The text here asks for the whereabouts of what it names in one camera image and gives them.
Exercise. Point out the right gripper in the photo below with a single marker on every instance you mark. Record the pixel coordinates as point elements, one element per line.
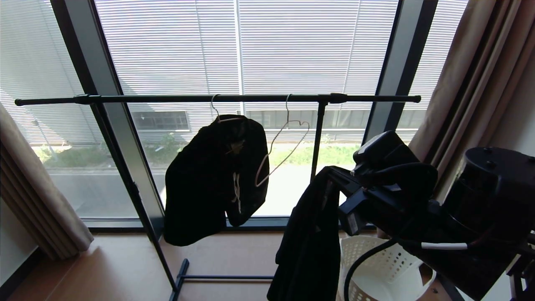
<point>397,213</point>

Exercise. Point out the black T-shirt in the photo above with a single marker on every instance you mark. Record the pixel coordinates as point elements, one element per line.
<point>309,251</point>

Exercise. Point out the pink clothes hanger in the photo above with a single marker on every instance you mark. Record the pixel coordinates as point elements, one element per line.
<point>273,142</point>
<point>228,119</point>

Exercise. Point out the black shorts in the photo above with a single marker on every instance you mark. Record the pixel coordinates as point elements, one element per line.
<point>196,188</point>

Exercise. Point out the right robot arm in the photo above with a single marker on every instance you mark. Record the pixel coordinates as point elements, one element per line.
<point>493,200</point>

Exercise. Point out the white laundry basket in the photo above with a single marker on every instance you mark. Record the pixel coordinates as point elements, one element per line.
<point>384,267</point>

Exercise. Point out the black clothes rack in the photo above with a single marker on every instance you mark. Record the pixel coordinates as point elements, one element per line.
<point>167,98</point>

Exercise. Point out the brown curtain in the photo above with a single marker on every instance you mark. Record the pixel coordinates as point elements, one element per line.
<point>37,196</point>
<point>468,83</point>

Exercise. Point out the window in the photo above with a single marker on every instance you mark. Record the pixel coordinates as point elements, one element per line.
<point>292,50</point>

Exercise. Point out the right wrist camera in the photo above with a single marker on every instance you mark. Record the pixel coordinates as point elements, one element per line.
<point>384,150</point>

